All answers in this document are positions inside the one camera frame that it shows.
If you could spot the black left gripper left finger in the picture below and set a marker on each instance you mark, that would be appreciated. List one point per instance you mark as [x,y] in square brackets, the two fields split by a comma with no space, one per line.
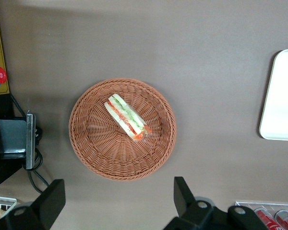
[48,201]

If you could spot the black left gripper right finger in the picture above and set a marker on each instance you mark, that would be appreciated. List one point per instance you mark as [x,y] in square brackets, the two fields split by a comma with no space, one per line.
[189,210]

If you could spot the plastic-wrapped triangle sandwich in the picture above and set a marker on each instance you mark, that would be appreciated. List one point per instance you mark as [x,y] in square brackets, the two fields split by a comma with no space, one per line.
[126,116]

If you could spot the round brown wicker basket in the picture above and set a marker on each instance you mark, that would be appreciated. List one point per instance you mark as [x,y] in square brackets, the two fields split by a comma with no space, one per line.
[105,148]

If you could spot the cream plastic tray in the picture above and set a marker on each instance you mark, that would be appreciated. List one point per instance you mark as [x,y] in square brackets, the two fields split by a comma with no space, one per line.
[283,95]

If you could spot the black machine base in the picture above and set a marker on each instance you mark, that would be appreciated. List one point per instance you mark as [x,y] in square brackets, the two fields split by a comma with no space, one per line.
[0,172]

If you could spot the clear acrylic can box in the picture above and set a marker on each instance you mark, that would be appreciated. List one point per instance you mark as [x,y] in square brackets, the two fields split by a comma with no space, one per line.
[266,204]

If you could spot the grey metal bracket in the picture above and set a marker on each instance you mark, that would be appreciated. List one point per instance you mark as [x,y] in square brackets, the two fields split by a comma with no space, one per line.
[30,141]

